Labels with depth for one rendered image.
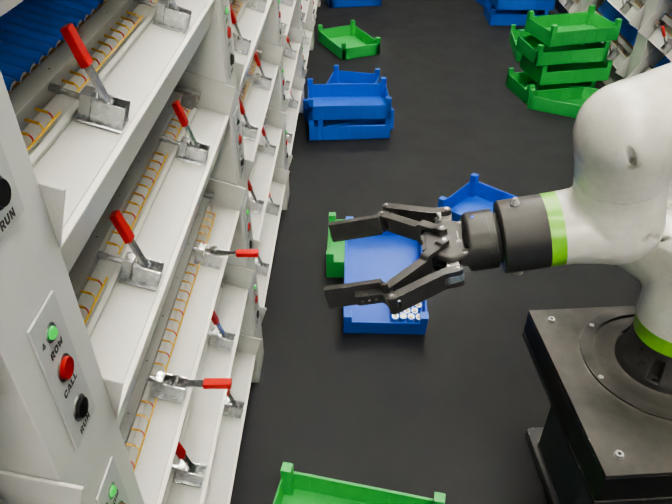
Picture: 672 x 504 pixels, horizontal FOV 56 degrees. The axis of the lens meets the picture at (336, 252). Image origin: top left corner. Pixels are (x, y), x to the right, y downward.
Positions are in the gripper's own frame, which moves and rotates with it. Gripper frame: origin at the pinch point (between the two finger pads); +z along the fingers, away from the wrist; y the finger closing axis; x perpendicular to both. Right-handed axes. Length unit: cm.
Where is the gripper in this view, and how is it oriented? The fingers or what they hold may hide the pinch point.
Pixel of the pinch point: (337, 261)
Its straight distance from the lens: 82.5
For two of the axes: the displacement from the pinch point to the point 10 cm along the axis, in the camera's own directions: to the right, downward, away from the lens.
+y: 0.3, -6.1, 7.9
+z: -9.8, 1.5, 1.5
